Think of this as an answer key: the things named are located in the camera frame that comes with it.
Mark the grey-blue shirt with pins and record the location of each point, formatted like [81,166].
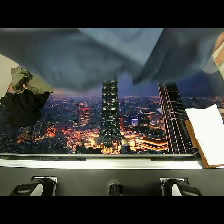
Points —
[83,56]

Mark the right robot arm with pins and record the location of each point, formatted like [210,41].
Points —
[176,187]

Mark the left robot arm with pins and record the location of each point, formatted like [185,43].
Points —
[46,186]

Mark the black garment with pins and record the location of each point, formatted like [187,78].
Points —
[21,108]

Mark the brown board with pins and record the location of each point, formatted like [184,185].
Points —
[196,146]

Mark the olive green garment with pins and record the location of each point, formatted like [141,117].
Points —
[25,81]

